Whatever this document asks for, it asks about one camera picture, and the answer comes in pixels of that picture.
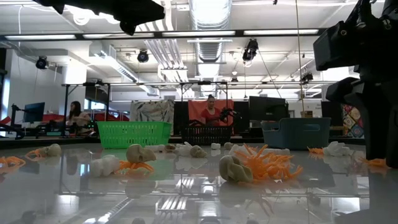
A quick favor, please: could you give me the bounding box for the teal plastic bin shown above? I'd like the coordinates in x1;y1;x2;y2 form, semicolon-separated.
261;117;332;151

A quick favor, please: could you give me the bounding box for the thin hanging cable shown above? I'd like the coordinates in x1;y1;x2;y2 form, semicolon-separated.
294;0;304;113

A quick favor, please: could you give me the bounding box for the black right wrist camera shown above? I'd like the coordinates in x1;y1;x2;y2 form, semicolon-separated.
313;21;360;72

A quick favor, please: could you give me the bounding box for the leaf print cloth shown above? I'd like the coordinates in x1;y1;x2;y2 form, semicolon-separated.
129;100;175;135

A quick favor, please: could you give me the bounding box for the orange cloth backdrop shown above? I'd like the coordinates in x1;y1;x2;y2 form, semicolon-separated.
188;99;234;127

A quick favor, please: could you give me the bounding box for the black computer monitor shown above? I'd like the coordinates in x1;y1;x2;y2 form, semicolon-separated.
248;95;287;122
23;101;46;124
321;101;343;127

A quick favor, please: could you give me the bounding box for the person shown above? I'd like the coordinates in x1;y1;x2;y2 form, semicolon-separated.
200;95;228;127
67;101;93;136

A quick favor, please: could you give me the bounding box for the colourful patchwork quilt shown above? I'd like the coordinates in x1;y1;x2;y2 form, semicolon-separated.
341;104;365;138

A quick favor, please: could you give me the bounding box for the silver ventilation duct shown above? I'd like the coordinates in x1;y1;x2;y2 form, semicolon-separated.
188;0;233;63

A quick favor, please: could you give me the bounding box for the black plastic basket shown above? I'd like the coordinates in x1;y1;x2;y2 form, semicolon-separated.
181;126;233;146

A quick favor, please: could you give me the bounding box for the black partition panel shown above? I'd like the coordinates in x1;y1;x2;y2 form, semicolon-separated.
173;101;189;136
233;101;249;135

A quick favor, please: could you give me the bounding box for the black overhead frame beam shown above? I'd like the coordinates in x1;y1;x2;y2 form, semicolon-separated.
0;28;326;42

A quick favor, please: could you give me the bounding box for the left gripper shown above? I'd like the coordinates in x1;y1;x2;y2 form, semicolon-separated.
32;0;165;36

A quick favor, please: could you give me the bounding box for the green plastic basket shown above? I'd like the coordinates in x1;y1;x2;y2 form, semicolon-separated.
96;121;173;149

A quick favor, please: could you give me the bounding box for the black curved bar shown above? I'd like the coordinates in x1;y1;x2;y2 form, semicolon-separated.
0;123;24;140

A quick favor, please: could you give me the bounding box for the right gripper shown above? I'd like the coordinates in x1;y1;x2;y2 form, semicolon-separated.
325;70;398;169

